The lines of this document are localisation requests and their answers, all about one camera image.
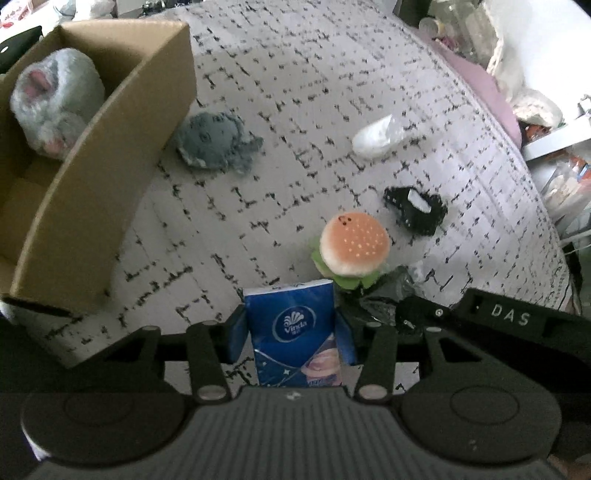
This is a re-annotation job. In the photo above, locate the blue-grey plush toy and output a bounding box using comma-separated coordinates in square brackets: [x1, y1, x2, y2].
[174, 111, 265, 175]

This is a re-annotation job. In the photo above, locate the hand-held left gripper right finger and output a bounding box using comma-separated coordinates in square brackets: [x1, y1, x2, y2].
[336, 308, 491, 403]

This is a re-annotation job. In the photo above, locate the cardboard box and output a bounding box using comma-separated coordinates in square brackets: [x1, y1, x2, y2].
[0, 20, 198, 317]

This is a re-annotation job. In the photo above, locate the white black-patterned blanket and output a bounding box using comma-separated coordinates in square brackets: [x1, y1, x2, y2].
[41, 0, 574, 370]

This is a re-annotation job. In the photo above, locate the grey and pink plush toy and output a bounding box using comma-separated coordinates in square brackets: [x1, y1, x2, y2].
[9, 49, 107, 160]

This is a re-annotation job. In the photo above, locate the blue tissue pack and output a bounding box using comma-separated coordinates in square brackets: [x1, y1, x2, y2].
[243, 279, 343, 388]

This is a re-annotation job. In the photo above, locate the black pouch with white label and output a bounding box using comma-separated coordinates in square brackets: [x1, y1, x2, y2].
[383, 185, 448, 237]

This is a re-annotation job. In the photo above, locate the burger plush toy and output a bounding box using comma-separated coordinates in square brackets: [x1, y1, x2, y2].
[310, 210, 391, 291]

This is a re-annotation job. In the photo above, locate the clear plastic wrapper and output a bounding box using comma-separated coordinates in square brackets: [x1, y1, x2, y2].
[344, 264, 428, 326]

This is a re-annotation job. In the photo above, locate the pile of white plastic bags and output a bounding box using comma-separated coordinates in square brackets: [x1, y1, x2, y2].
[480, 0, 565, 126]

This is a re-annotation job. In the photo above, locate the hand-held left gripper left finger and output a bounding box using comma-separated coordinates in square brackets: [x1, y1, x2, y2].
[98, 305, 249, 405]

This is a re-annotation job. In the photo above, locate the white packet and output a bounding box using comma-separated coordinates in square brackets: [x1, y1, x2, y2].
[352, 114, 408, 158]

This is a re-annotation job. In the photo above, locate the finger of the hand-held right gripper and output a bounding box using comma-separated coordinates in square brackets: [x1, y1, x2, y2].
[394, 295, 459, 334]

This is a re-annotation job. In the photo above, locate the pink bed sheet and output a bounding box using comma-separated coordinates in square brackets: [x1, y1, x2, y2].
[434, 44, 523, 149]

